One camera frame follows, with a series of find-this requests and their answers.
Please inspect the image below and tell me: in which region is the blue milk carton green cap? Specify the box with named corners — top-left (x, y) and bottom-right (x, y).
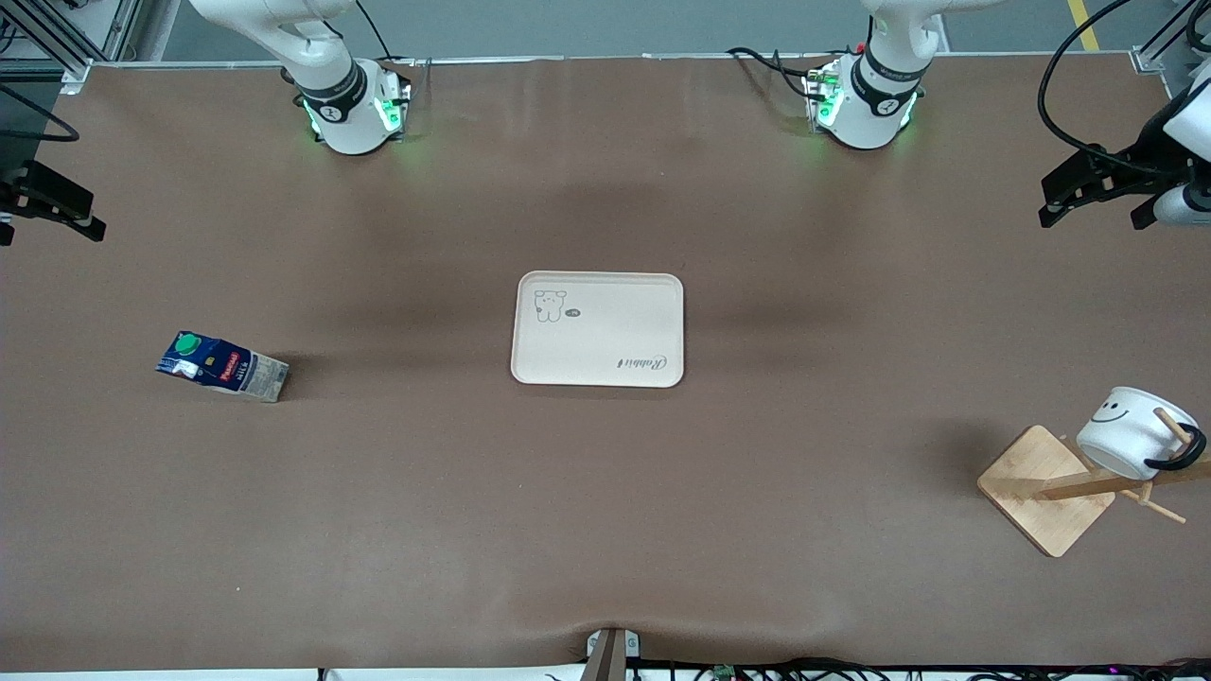
top-left (156, 331), bottom-right (290, 403)

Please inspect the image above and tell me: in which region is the white mug with black handle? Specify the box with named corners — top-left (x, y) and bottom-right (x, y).
top-left (1076, 386), bottom-right (1208, 480)

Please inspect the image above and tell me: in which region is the wooden cup rack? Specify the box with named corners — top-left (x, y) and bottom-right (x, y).
top-left (977, 407), bottom-right (1211, 558)

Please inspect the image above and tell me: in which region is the cream rectangular tray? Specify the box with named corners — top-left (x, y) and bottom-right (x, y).
top-left (511, 272), bottom-right (685, 388)

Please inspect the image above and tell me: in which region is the black right arm wrist cable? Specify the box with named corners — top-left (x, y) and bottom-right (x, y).
top-left (0, 83), bottom-right (79, 143)

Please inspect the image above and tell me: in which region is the aluminium frame corner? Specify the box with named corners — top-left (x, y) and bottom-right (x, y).
top-left (0, 0), bottom-right (143, 96)
top-left (1131, 0), bottom-right (1211, 75)

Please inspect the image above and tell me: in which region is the black left arm base cable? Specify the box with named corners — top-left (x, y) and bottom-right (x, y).
top-left (727, 45), bottom-right (819, 100)

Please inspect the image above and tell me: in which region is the black arm base cable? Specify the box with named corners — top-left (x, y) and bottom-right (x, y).
top-left (727, 45), bottom-right (819, 100)
top-left (355, 0), bottom-right (394, 60)

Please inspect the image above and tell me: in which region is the black right arm base cable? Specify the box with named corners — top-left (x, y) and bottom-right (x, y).
top-left (355, 0), bottom-right (394, 60)

